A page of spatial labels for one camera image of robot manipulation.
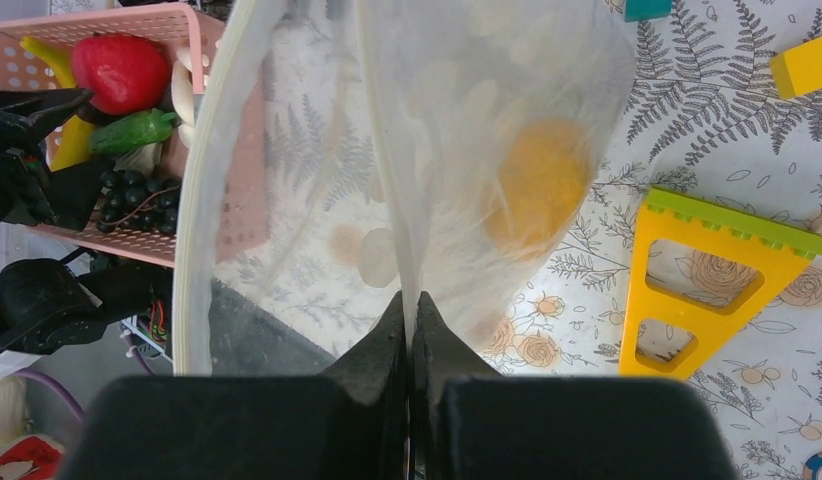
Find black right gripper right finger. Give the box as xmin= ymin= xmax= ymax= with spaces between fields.
xmin=410 ymin=293 xmax=734 ymax=479

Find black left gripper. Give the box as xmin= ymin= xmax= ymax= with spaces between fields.
xmin=0 ymin=88 xmax=113 ymax=231

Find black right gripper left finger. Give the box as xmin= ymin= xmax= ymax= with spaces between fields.
xmin=58 ymin=294 xmax=409 ymax=479

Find grey toy fish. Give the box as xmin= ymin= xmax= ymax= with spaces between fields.
xmin=114 ymin=143 xmax=163 ymax=178

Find orange toy fruit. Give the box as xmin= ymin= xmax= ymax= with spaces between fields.
xmin=481 ymin=118 xmax=593 ymax=262

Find clear zip top bag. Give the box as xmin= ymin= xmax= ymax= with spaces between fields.
xmin=172 ymin=1 xmax=635 ymax=376

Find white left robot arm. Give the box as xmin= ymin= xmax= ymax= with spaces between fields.
xmin=0 ymin=88 xmax=173 ymax=355

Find yellow toy banana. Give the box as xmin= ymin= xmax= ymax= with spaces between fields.
xmin=20 ymin=36 xmax=96 ymax=172

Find black toy grapes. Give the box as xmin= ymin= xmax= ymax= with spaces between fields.
xmin=96 ymin=169 xmax=181 ymax=236

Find yellow triangle toy block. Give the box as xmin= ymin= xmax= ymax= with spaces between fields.
xmin=618 ymin=187 xmax=822 ymax=380

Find teal toy block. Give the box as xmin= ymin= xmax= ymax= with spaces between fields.
xmin=624 ymin=0 xmax=673 ymax=22

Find yellow toy brick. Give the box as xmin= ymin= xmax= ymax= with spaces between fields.
xmin=770 ymin=36 xmax=822 ymax=100

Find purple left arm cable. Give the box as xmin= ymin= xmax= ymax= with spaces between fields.
xmin=13 ymin=368 xmax=88 ymax=425

